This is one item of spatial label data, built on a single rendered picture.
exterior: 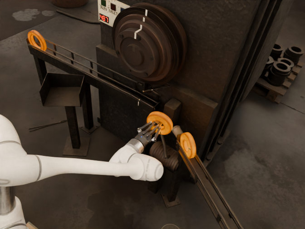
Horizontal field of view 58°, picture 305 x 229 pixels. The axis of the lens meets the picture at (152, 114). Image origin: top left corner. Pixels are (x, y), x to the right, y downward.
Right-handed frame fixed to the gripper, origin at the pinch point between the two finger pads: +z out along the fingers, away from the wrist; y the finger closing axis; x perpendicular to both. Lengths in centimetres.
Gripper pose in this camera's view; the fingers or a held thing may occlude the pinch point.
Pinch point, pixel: (159, 121)
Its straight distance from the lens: 158.9
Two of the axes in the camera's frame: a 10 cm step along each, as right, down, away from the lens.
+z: 5.8, -5.9, 5.6
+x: 0.7, -6.5, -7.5
